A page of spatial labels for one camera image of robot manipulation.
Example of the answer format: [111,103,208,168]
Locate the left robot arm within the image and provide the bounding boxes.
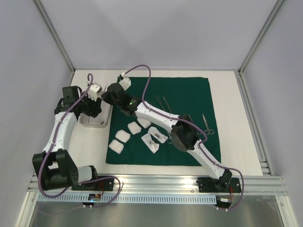
[32,84,102,191]

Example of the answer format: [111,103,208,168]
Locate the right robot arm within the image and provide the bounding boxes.
[101,83,232,192]

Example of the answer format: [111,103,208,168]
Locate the green surgical drape cloth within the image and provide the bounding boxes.
[106,78,221,166]

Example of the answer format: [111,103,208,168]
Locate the surgical scissors leftmost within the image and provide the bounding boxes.
[167,132,172,144]

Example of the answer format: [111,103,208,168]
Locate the surgical scissors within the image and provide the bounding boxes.
[202,114,214,135]
[167,132,172,144]

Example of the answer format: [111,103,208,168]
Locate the surgical scissors rightmost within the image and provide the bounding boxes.
[202,114,214,135]

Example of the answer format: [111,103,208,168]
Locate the stainless steel instrument tray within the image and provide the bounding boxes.
[80,100,111,128]

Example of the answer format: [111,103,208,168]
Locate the white gauze pad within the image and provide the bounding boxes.
[108,140,124,154]
[127,122,142,135]
[115,130,131,143]
[137,118,152,129]

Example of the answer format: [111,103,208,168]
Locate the clear sterile packet upper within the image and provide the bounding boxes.
[148,126,168,144]

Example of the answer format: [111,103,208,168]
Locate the clear sterile packet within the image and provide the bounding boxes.
[148,126,168,144]
[141,133,160,154]

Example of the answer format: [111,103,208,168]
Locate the clear sterile packet lower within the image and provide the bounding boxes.
[141,133,160,154]

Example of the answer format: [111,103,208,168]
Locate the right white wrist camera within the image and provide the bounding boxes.
[118,73,131,91]

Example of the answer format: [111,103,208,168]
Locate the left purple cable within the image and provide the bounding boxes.
[37,73,124,210]

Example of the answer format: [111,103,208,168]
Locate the purple cable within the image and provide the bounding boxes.
[122,64,244,212]
[37,73,124,210]

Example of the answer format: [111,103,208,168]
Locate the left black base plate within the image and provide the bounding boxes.
[71,176,114,192]

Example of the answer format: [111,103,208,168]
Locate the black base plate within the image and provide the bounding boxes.
[71,176,114,192]
[196,177,242,193]

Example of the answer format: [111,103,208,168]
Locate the aluminium front rail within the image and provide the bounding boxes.
[27,172,288,196]

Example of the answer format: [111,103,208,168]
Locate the slotted cable duct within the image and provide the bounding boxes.
[37,192,217,205]

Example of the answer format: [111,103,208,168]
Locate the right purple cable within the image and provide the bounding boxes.
[122,64,244,212]

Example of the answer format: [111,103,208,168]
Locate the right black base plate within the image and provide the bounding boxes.
[196,177,242,193]

